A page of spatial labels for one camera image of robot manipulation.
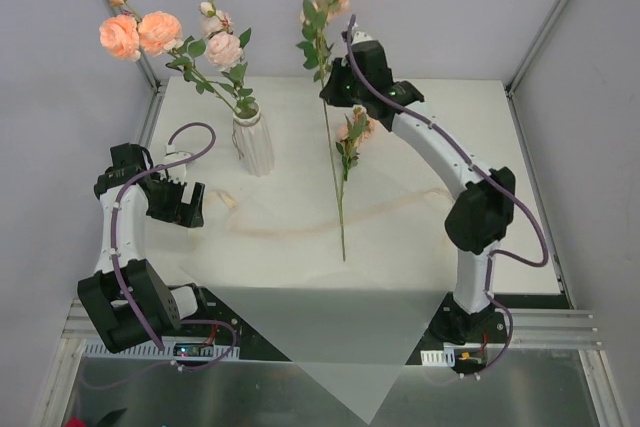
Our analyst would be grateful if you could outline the right aluminium frame post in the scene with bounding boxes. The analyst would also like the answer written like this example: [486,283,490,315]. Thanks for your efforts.
[504,0,606,96]

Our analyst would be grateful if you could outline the white cable duct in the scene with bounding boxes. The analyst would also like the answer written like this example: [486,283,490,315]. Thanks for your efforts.
[420,347,456,368]
[84,340,240,362]

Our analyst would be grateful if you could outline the right white cable duct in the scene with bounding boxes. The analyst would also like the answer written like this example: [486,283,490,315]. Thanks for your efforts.
[420,347,456,368]

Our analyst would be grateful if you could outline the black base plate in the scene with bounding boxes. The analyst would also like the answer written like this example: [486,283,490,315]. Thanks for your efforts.
[159,285,574,363]

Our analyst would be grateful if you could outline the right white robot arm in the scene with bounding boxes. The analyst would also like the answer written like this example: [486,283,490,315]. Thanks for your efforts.
[320,31,515,342]

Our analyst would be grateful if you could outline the peach rose stem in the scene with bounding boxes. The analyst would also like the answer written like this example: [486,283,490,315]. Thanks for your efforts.
[128,2,219,95]
[295,0,351,228]

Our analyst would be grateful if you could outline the white ribbed ceramic vase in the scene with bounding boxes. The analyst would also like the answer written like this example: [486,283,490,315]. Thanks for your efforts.
[232,102,275,177]

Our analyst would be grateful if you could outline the black object at bottom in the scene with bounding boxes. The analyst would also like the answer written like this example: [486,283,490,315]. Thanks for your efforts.
[95,408,127,427]

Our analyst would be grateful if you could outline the left aluminium frame post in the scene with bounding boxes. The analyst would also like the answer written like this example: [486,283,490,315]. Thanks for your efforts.
[77,0,169,94]

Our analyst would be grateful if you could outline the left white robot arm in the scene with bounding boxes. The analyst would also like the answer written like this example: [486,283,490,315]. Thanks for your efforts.
[77,143,212,353]

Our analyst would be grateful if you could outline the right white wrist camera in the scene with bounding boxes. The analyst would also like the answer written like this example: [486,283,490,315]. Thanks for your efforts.
[351,31,374,46]

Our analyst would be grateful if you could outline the left white cable duct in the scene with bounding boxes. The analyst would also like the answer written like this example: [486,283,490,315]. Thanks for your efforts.
[84,340,240,362]

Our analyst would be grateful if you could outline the pale pink rose stem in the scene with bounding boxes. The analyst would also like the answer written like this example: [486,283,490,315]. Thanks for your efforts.
[199,0,258,119]

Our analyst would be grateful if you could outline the pink flowers with green leaves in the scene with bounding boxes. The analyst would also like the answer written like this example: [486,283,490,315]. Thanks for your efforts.
[335,106,375,261]

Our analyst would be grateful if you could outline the red object at bottom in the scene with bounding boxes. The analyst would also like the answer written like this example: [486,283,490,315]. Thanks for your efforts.
[63,417,87,427]

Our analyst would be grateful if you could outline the white wrapping paper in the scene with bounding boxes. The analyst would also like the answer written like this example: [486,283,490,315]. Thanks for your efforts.
[185,186,455,422]

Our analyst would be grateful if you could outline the aluminium frame post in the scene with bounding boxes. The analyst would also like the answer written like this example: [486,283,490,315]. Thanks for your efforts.
[504,0,606,96]
[77,0,169,94]

